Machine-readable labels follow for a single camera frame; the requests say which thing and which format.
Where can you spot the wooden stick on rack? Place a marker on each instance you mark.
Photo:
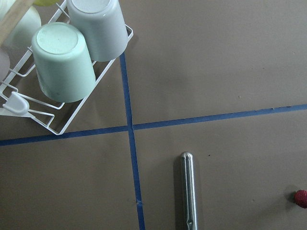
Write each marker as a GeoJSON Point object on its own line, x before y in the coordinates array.
{"type": "Point", "coordinates": [12, 17]}

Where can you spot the wire cup rack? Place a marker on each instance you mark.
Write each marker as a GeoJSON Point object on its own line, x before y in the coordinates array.
{"type": "Point", "coordinates": [20, 88]}

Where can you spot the red strawberry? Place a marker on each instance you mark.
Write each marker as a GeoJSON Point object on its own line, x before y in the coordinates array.
{"type": "Point", "coordinates": [300, 198]}

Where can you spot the green cup on rack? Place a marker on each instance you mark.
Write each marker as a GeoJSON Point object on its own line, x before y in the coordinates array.
{"type": "Point", "coordinates": [63, 64]}

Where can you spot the white cup on rack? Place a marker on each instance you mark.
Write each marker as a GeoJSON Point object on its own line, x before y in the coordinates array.
{"type": "Point", "coordinates": [21, 36]}

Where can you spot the yellow cup on rack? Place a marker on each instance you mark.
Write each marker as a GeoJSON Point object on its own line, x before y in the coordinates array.
{"type": "Point", "coordinates": [45, 2]}

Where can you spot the steel muddler with black tip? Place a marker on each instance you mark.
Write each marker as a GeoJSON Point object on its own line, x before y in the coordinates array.
{"type": "Point", "coordinates": [188, 189]}

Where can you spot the grey cup on rack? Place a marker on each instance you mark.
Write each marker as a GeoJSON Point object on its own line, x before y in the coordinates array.
{"type": "Point", "coordinates": [102, 24]}

